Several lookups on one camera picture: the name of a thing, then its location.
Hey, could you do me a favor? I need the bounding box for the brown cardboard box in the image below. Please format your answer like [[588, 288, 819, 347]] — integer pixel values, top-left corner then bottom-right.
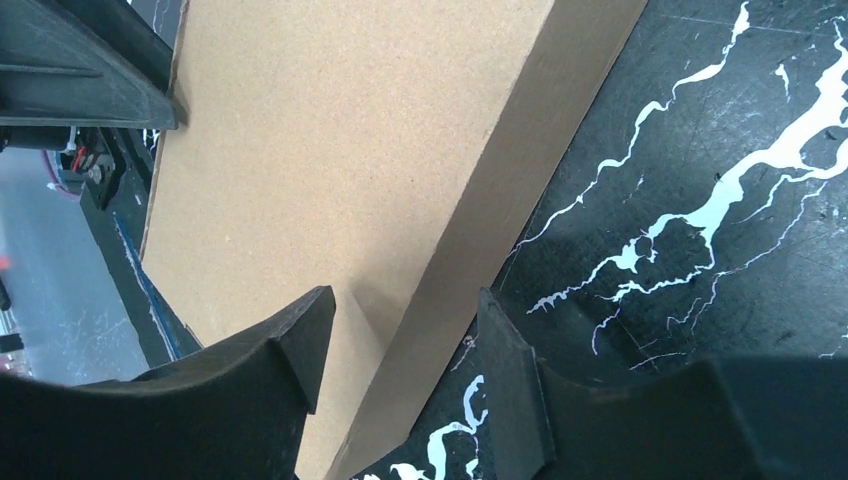
[[142, 1, 645, 479]]

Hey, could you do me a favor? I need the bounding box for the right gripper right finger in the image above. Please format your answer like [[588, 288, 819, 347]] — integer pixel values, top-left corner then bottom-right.
[[477, 288, 847, 479]]

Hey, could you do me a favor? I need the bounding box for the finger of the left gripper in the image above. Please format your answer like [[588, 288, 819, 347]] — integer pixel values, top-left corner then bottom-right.
[[1, 1, 179, 130]]

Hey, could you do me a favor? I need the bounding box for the aluminium rail base frame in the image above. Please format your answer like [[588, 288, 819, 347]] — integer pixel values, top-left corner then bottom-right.
[[54, 127, 202, 367]]

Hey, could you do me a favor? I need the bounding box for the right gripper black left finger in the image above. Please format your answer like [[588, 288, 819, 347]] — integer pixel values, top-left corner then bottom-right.
[[1, 286, 336, 479]]

